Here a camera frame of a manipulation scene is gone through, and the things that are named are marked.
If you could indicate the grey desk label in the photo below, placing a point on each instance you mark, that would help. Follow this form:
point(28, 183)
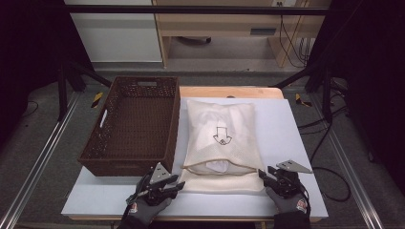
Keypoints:
point(263, 31)

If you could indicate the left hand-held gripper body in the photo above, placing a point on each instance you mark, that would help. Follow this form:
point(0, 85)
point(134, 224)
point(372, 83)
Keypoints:
point(159, 173)

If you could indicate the white table board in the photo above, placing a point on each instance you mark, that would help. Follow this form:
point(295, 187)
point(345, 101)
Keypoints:
point(286, 127)

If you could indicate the yellow tool left floor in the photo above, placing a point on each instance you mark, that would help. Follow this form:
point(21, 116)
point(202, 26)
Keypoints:
point(97, 99)

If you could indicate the yellow tool right floor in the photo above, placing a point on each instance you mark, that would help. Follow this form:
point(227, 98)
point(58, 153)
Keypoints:
point(299, 99)

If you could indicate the yellow tool floor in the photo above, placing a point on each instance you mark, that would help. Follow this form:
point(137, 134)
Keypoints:
point(97, 99)
point(299, 99)

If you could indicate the black curtain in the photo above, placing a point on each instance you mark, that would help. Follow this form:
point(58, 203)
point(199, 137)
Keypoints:
point(28, 47)
point(372, 79)

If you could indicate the person's right hand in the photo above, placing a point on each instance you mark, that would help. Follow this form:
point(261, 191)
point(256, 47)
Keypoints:
point(289, 205)

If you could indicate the person's left hand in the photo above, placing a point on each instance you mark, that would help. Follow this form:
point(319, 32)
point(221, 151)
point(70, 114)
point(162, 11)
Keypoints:
point(143, 213)

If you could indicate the black metal stand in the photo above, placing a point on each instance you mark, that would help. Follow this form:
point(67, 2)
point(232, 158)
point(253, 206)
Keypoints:
point(62, 95)
point(326, 95)

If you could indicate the white shirt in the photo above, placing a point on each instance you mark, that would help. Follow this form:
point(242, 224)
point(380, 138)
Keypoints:
point(218, 166)

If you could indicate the white cabinet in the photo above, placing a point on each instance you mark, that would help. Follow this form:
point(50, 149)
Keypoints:
point(117, 35)

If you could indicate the black metal frame bar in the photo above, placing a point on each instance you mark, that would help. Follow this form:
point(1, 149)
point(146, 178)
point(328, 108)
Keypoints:
point(191, 9)

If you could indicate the brown woven basket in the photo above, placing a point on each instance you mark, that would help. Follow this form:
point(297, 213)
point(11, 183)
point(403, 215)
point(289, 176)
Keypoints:
point(140, 127)

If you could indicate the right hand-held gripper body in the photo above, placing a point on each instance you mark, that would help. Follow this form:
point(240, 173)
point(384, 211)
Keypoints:
point(286, 184)

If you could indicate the aluminium floor rail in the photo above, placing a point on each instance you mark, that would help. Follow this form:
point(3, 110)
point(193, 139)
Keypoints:
point(347, 165)
point(41, 152)

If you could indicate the cream mesh laundry bag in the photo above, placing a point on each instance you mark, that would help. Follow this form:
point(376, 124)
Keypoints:
point(223, 117)

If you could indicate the wooden desk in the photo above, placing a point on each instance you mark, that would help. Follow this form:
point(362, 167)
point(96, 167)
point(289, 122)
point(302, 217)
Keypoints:
point(219, 22)

